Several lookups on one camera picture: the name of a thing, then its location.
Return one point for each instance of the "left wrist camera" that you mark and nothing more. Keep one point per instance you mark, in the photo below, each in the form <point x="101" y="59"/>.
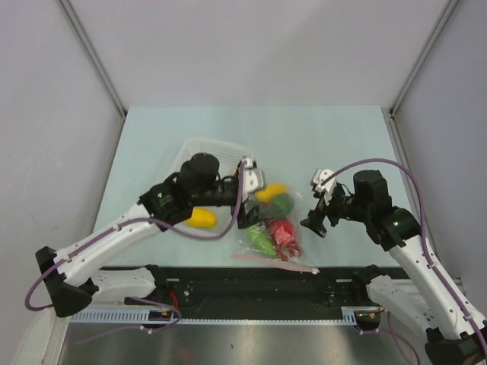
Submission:
<point x="251" y="178"/>

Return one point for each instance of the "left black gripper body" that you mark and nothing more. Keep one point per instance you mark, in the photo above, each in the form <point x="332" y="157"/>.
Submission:
<point x="243" y="217"/>

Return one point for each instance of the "yellow toy lemon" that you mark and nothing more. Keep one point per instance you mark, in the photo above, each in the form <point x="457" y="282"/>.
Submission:
<point x="202" y="218"/>

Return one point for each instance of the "white slotted cable duct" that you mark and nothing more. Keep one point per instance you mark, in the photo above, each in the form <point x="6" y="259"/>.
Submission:
<point x="153" y="316"/>

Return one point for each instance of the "yellow toy mango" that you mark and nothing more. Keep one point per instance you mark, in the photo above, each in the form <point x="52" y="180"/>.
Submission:
<point x="271" y="191"/>

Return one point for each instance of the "clear zip top bag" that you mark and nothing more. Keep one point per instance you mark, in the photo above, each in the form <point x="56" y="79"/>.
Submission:
<point x="275" y="238"/>

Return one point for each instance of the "right aluminium frame post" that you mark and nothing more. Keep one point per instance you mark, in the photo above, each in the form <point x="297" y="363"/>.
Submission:
<point x="425" y="53"/>

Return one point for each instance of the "red toy apple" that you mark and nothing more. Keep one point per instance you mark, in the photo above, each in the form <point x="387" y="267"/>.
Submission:
<point x="282" y="228"/>

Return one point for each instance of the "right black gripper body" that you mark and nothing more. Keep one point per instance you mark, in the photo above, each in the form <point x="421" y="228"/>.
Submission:
<point x="341" y="206"/>

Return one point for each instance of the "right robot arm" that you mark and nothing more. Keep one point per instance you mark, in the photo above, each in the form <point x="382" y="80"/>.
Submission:
<point x="453" y="330"/>

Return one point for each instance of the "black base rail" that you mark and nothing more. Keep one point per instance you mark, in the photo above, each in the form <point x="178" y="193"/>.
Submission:
<point x="268" y="290"/>

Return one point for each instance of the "left aluminium frame post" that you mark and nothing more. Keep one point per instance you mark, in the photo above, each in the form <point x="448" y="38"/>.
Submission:
<point x="81" y="35"/>

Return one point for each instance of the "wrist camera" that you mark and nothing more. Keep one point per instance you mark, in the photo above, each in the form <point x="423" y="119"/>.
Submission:
<point x="251" y="178"/>
<point x="323" y="184"/>

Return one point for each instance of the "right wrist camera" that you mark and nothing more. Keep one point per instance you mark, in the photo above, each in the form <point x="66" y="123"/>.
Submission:
<point x="323" y="184"/>

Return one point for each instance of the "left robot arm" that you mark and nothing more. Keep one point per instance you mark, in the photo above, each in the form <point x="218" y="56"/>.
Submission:
<point x="74" y="277"/>

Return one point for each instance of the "red toy lobster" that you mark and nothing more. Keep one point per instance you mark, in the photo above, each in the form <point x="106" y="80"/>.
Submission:
<point x="287" y="251"/>

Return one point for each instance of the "aluminium frame post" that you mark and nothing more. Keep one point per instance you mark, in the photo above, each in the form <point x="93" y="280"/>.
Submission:
<point x="81" y="35"/>
<point x="425" y="53"/>

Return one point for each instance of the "light green toy cucumber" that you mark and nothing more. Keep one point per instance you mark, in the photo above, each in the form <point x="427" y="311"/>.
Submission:
<point x="260" y="241"/>

